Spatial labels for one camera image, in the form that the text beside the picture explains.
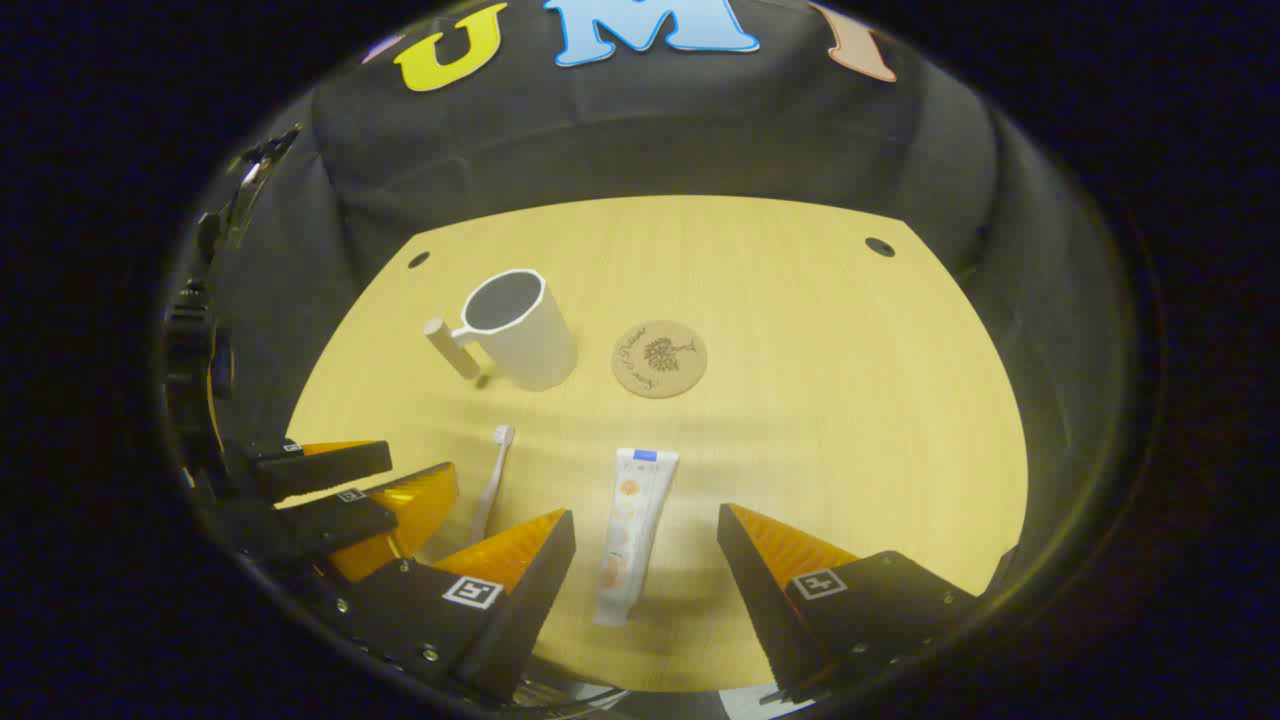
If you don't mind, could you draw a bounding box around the light wooden desktop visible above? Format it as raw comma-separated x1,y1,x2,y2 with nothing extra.
285,195,1031,693

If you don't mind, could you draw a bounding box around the white toothbrush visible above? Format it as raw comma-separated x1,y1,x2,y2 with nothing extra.
470,424,516,546

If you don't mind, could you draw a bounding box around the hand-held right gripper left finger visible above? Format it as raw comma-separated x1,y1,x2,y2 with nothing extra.
335,508,578,703

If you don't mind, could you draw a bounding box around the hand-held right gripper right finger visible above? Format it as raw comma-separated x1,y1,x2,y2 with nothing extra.
716,502,978,701

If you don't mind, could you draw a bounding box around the black backdrop cloth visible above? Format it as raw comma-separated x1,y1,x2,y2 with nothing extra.
165,0,1136,601

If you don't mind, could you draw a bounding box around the white toothpaste tube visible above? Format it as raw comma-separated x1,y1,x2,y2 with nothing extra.
593,447,680,628

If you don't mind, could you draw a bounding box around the white cup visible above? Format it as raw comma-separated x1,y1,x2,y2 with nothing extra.
424,268,579,392

